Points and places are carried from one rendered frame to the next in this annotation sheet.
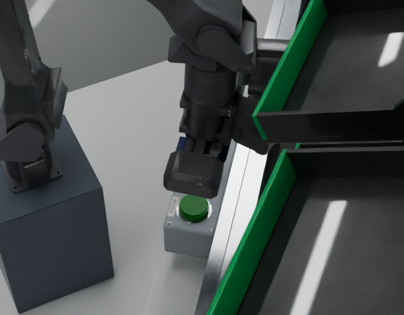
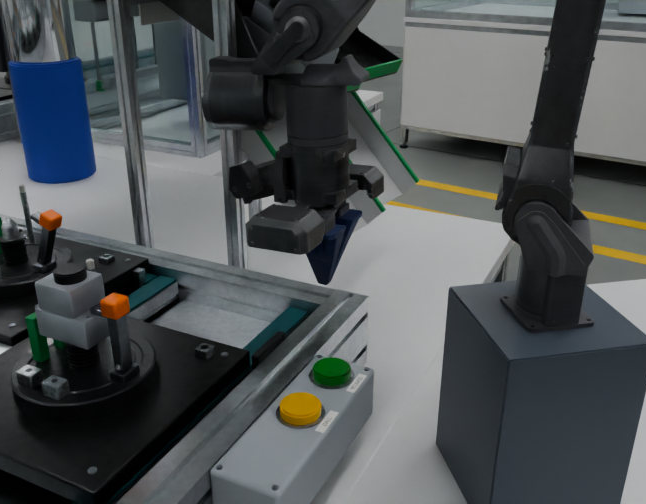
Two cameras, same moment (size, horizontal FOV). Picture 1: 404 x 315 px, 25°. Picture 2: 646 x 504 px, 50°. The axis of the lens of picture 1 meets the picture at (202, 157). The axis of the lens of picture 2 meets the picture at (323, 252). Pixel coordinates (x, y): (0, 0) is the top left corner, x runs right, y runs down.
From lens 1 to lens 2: 1.45 m
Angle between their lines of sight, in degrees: 105
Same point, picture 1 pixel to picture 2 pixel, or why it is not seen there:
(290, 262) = not seen: outside the picture
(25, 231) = not seen: hidden behind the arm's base
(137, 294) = (409, 424)
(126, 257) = (418, 462)
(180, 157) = (363, 171)
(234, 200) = (277, 377)
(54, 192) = (508, 289)
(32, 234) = not seen: hidden behind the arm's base
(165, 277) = (373, 433)
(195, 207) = (331, 363)
